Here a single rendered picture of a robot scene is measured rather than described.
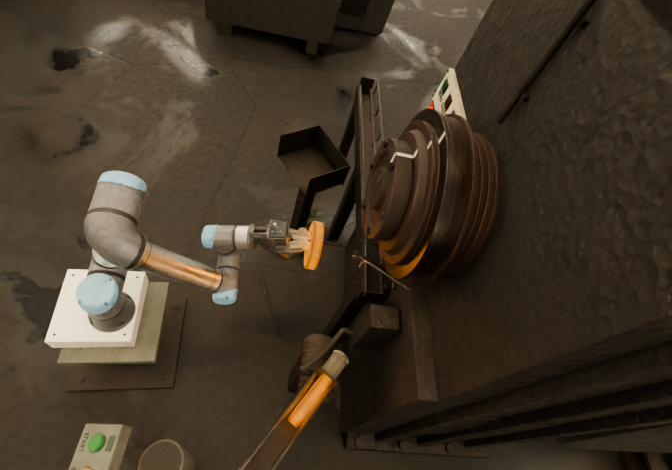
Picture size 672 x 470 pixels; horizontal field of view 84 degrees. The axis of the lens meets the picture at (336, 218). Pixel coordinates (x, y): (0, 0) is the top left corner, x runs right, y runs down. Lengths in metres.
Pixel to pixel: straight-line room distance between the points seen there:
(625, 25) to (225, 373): 1.78
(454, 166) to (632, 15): 0.38
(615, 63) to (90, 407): 1.99
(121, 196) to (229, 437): 1.15
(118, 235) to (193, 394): 1.01
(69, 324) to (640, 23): 1.74
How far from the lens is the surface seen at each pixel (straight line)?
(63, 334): 1.67
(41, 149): 2.73
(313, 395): 1.12
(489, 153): 1.00
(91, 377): 1.98
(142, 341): 1.67
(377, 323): 1.20
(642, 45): 0.79
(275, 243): 1.20
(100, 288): 1.44
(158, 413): 1.91
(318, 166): 1.75
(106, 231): 1.07
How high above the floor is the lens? 1.87
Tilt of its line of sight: 53 degrees down
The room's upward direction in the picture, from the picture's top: 23 degrees clockwise
